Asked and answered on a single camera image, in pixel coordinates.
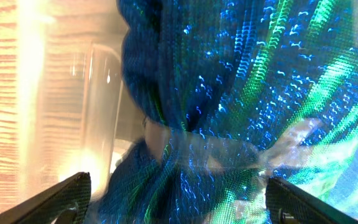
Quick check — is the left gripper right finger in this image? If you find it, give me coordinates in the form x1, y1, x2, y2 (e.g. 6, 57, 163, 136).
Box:
265, 177, 358, 224

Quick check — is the sparkly blue fabric bundle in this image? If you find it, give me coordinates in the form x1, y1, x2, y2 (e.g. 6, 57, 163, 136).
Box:
85, 0, 358, 223

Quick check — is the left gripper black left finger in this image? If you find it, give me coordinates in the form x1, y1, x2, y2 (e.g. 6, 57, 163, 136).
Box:
0, 172, 91, 224

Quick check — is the clear plastic storage bin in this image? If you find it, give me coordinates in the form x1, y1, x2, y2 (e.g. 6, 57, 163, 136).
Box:
17, 0, 135, 200

